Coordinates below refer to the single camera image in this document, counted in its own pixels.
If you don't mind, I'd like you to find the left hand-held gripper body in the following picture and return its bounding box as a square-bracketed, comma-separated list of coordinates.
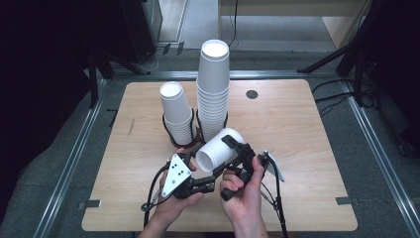
[160, 152, 217, 200]

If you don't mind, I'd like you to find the black wire cup holder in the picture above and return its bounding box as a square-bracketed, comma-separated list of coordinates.
[161, 108, 230, 150]

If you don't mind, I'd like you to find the black hanging cable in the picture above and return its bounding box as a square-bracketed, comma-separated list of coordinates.
[229, 0, 240, 48]

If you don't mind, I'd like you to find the grey tape strip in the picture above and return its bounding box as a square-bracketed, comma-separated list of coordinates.
[336, 196, 360, 206]
[77, 199, 102, 211]

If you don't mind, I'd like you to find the white paper cup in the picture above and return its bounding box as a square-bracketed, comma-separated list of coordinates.
[195, 127, 246, 174]

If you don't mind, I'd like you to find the black tripod stand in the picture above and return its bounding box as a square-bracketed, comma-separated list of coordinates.
[296, 0, 387, 107]

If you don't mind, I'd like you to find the short stack of white cups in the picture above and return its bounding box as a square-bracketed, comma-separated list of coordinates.
[159, 81, 196, 147]

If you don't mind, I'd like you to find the right hand-held gripper cable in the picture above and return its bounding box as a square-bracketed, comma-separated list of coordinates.
[261, 155, 290, 238]

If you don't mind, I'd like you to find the black metal stand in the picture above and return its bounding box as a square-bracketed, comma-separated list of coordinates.
[86, 49, 115, 109]

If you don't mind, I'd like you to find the person's right hand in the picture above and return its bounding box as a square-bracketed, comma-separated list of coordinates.
[219, 156, 267, 229]

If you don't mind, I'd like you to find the hand-held gripper cable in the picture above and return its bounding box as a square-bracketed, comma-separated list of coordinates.
[261, 155, 290, 238]
[141, 163, 171, 229]

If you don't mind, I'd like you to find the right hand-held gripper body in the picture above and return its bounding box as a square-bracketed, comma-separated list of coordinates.
[220, 142, 285, 202]

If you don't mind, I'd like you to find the left hand-held gripper cable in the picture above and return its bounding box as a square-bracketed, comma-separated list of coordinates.
[141, 163, 171, 229]

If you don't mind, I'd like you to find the person's left hand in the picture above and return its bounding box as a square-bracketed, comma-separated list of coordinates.
[153, 147, 206, 223]

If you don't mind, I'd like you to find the black cabinet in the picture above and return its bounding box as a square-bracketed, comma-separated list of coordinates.
[120, 0, 163, 64]

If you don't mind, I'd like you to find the tall stack of white cups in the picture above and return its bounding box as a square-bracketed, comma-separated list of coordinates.
[195, 39, 231, 144]

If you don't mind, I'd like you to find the black floor cable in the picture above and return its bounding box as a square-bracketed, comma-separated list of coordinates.
[315, 92, 354, 104]
[311, 78, 356, 94]

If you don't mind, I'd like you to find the aluminium frame rail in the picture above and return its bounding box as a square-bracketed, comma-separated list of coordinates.
[33, 78, 107, 238]
[108, 69, 345, 81]
[343, 78, 420, 238]

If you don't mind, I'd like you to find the light wooden desk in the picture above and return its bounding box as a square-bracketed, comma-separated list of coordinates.
[217, 0, 374, 51]

